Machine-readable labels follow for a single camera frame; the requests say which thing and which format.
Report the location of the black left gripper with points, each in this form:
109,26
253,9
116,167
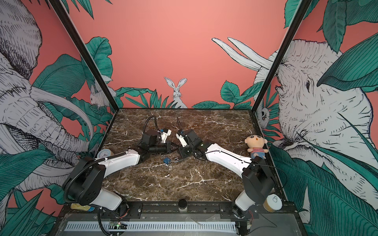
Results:
169,146

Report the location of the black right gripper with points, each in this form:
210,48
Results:
182,153

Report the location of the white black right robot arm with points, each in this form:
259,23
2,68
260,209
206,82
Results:
253,170

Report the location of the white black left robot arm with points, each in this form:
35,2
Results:
84,185

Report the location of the blue padlock with keys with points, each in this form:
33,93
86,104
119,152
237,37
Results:
168,161

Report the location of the small teal alarm clock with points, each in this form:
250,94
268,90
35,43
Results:
104,153

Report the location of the plush doll striped shirt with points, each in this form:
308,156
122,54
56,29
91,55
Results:
256,145

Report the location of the green circuit board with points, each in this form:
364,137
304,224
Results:
118,226

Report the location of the yellow sponge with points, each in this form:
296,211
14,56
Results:
76,206

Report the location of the white ventilated strip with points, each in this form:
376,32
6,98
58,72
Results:
159,226

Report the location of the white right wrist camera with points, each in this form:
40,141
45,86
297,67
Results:
181,139

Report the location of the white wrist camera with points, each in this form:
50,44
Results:
181,139
164,134

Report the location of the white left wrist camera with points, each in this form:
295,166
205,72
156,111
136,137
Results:
164,134

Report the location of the black knob on rail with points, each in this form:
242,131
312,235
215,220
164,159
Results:
183,205

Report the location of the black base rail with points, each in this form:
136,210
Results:
226,210

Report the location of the black left corner frame post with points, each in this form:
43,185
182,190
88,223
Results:
64,18

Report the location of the black corner frame post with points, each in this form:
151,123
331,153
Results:
64,18
297,19

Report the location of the black right corner frame post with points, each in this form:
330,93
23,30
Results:
297,19

